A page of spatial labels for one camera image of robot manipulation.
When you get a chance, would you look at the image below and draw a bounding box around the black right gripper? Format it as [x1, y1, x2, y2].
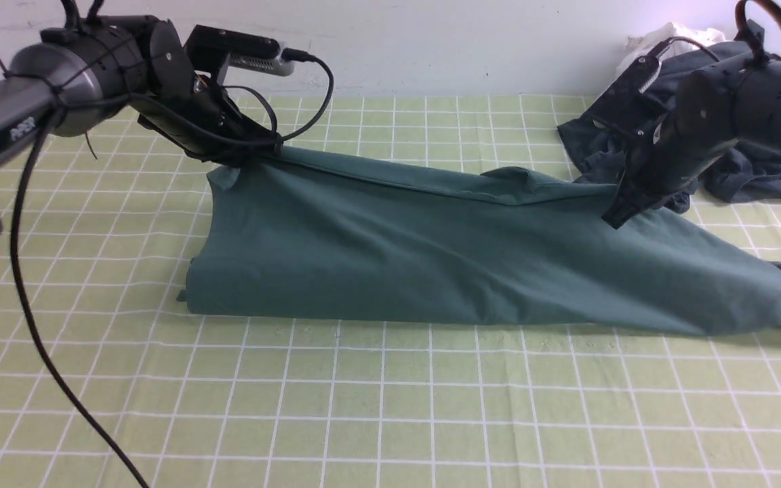
[591, 56, 710, 229]

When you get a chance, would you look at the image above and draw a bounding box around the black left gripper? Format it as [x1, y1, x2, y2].
[134, 87, 283, 166]

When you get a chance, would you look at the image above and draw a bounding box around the green long-sleeve top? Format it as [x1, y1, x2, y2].
[179, 147, 781, 336]

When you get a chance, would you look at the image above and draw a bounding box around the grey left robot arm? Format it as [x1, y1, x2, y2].
[0, 5, 292, 232]

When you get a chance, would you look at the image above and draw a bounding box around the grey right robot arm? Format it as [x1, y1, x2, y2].
[588, 1, 781, 228]

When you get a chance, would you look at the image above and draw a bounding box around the green checkered tablecloth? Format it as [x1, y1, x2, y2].
[0, 95, 781, 487]

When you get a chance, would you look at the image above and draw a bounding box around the dark grey crumpled garment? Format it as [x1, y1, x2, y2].
[557, 22, 781, 214]

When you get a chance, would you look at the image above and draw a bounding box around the white crumpled cloth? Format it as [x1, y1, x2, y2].
[616, 22, 727, 75]

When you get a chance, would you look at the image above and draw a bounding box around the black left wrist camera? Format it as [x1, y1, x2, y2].
[184, 24, 294, 84]

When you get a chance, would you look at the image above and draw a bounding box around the black camera cable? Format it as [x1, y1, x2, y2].
[9, 47, 334, 488]

